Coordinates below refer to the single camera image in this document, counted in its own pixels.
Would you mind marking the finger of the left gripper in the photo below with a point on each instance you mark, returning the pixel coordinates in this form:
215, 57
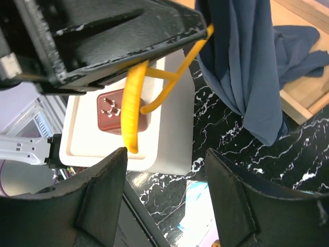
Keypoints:
94, 43

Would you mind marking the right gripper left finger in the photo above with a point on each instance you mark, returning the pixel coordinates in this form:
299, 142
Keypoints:
80, 211

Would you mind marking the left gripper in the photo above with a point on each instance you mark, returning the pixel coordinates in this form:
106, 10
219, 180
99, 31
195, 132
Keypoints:
15, 46

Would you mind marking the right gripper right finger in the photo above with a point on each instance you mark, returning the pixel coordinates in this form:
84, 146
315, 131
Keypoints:
252, 211

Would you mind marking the blue tank top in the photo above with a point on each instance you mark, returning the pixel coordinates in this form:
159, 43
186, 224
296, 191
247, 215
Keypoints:
239, 63

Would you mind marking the dog picture book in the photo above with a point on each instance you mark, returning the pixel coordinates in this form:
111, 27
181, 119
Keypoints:
198, 225

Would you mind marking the red cube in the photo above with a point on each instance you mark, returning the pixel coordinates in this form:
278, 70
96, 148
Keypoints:
109, 111

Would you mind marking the black marble mat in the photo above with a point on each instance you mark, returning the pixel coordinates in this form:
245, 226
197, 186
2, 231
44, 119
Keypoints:
298, 160

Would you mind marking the white foam box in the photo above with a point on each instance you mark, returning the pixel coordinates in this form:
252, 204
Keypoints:
156, 121

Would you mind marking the wooden clothes rack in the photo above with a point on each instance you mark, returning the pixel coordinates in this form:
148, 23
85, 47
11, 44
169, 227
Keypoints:
301, 42

